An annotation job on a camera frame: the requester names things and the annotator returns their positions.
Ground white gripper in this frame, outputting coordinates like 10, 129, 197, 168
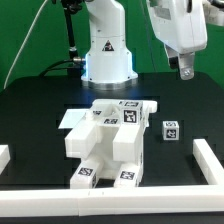
146, 0, 207, 80

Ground white tagged cube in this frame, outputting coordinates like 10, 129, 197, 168
121, 100, 143, 124
162, 121, 179, 141

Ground white chair back frame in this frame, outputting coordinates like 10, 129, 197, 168
65, 99, 157, 162

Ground white U-shaped obstacle fence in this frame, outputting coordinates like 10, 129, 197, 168
0, 139, 224, 217

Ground white part at left edge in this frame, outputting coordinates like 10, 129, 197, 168
0, 145, 10, 174

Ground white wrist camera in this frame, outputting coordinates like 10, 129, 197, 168
203, 0, 224, 27

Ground black cables at base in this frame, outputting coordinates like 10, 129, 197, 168
39, 57, 87, 78

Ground black camera stand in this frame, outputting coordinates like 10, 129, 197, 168
51, 0, 83, 76

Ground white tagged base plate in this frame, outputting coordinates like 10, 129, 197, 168
59, 109, 93, 129

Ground white cable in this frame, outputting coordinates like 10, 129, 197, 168
3, 0, 50, 90

